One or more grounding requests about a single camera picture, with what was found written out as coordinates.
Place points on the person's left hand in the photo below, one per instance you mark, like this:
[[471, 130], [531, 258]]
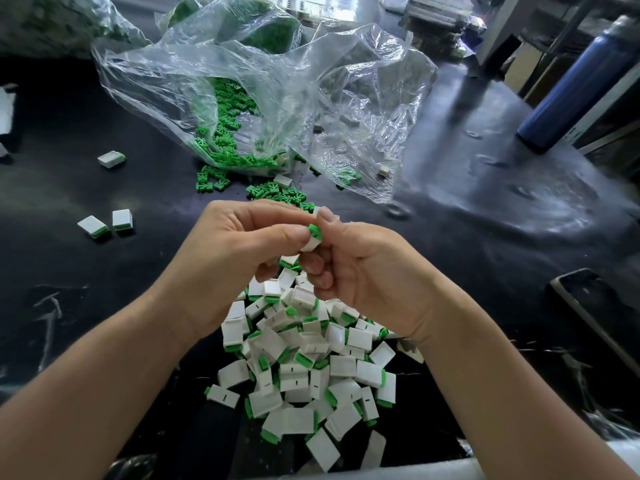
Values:
[[230, 265]]

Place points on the person's right hand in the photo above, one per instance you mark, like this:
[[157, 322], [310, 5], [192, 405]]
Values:
[[380, 270]]

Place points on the pile of assembled white-green pieces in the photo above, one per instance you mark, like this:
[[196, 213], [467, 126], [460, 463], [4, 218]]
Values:
[[315, 360]]

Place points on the pile of green clips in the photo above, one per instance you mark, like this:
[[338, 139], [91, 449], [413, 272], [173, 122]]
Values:
[[232, 130]]

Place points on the person's right forearm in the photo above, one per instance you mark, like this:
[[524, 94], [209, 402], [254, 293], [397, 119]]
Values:
[[535, 400]]

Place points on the person's left forearm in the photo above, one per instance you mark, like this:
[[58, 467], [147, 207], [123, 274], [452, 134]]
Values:
[[85, 405]]

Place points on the empty white shell right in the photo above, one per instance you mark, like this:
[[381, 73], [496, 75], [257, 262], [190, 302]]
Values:
[[411, 350]]

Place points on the clear plastic bag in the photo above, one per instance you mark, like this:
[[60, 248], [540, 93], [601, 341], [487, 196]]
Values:
[[380, 77]]

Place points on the black smartphone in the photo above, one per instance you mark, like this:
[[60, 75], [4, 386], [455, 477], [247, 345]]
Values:
[[598, 320]]

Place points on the plastic bag full of green pieces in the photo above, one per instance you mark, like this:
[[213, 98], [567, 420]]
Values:
[[262, 21]]

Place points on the brown cardboard box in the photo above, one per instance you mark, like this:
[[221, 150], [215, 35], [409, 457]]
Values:
[[524, 67]]

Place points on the grey machine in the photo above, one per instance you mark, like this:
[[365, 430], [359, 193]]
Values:
[[438, 13]]

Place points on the blue cylinder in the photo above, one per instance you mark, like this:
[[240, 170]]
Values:
[[578, 87]]

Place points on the white paper sheet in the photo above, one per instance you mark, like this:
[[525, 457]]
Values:
[[6, 110]]

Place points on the large bag of assembled pieces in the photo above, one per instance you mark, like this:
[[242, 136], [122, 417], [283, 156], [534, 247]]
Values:
[[60, 21]]

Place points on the white metal frame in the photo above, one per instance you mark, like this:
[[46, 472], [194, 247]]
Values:
[[500, 23]]

